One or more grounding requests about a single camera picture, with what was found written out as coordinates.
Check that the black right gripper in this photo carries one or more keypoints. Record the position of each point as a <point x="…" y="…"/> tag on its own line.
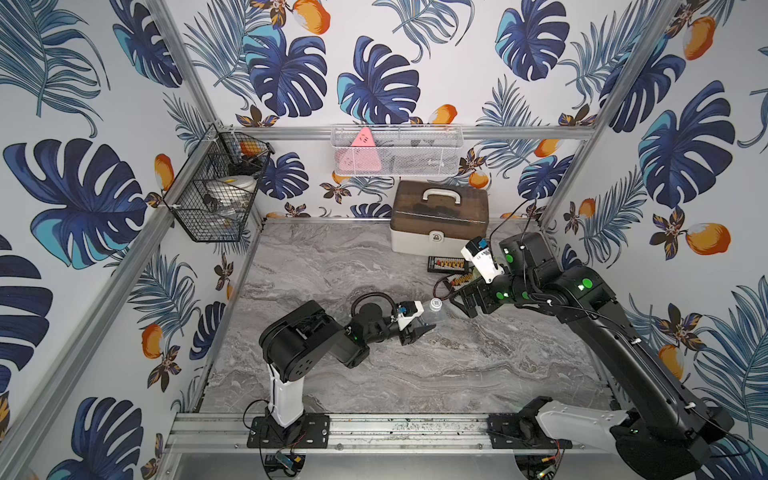
<point x="479" y="289"/>

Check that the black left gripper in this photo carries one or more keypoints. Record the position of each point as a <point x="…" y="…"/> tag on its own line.
<point x="405" y="330"/>

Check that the clear plastic water bottle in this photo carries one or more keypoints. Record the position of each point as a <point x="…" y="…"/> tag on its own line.
<point x="435" y="310"/>

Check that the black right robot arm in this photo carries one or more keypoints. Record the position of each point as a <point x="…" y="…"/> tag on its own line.
<point x="668" y="432"/>

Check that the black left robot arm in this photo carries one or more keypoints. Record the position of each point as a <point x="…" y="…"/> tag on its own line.
<point x="293" y="345"/>

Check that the front yellow connector board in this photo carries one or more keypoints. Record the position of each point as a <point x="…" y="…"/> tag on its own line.
<point x="459" y="281"/>

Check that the brown lid storage box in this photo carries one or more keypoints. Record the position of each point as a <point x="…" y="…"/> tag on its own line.
<point x="435" y="220"/>

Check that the pink triangle card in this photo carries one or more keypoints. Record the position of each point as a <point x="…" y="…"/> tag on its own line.
<point x="362" y="156"/>

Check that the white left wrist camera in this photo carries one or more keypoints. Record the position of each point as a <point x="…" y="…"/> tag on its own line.
<point x="407" y="311"/>

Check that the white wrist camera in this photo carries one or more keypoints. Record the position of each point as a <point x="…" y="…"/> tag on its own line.
<point x="477" y="251"/>
<point x="407" y="311"/>

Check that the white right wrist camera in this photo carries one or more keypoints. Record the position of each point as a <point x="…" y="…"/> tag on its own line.
<point x="477" y="251"/>

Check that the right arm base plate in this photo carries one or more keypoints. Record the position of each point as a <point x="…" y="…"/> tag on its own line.
<point x="528" y="433"/>

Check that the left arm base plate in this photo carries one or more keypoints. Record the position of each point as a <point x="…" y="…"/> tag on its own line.
<point x="289" y="432"/>

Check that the aluminium front rail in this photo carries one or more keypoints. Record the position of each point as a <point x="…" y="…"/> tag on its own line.
<point x="373" y="434"/>

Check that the black wire basket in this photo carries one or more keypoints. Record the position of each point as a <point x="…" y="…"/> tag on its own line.
<point x="222" y="178"/>

